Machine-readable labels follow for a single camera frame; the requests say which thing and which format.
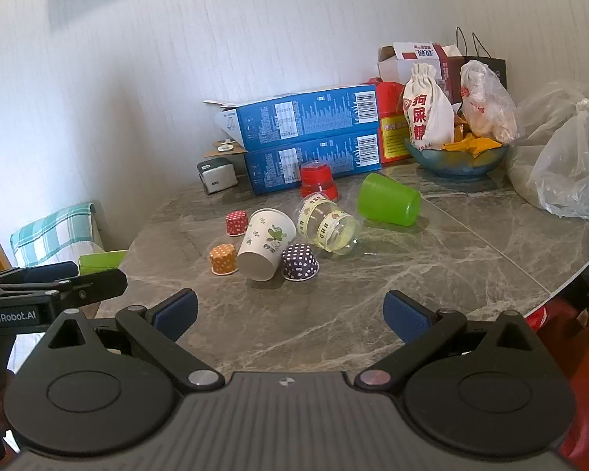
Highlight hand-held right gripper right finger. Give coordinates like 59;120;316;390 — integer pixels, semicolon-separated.
354;289;544;394

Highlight white knotted plastic bag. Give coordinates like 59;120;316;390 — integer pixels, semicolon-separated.
529;97;589;221

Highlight white and maroon carton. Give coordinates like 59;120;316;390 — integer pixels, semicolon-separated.
377;41;465;105

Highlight clear plastic bag of food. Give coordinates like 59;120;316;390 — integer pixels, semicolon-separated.
458;60;519;144

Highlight cardboard flap with white disc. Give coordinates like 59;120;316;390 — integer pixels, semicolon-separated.
210;139;249;159

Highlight black paper bag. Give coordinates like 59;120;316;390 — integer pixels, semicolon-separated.
454;26;508;90

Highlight blue glass bowl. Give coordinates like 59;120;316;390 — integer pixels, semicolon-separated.
404;136;510;179

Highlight red box yellow label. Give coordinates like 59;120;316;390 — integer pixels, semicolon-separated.
367;77;414;166

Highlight red plastic cup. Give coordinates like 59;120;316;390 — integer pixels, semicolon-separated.
300;160;339;201

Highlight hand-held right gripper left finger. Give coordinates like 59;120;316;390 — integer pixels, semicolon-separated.
43;288;225;394

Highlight small black and white device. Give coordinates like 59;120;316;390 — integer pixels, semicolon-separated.
197;159;238;195

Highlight white paper cup green print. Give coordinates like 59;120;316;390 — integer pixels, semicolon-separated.
237;208;297;282

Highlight white drawstring pouch red print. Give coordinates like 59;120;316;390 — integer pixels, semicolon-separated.
401;62;455;151

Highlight red plastic bag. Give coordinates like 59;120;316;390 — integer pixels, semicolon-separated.
524;298;589;455

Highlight green box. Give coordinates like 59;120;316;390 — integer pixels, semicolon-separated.
78;250;129;276

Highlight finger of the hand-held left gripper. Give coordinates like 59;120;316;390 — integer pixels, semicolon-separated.
53;268;129;308
0;261;80;289

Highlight blue cardboard box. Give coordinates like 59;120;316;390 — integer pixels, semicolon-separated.
203;84;382;151
242;130;384;195

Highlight clear plastic cup patterned bands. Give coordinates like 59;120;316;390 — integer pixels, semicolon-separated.
296;193;362;256

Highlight chair with plaid cushion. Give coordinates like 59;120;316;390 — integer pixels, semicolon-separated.
9;201;105;269

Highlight green plastic cup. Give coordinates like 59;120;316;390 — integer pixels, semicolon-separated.
357;172;422;227

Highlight red polka dot cupcake liner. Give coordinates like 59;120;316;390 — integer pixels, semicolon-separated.
225;209;250;237

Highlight large translucent plastic bag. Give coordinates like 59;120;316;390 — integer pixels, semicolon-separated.
505;80;589;198

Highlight purple polka dot cupcake liner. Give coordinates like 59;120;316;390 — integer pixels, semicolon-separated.
280;243;320;282

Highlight orange polka dot cupcake liner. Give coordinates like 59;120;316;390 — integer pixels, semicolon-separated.
209;243;240;276

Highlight yellow snack packets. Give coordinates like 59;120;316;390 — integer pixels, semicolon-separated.
441;110;502;159

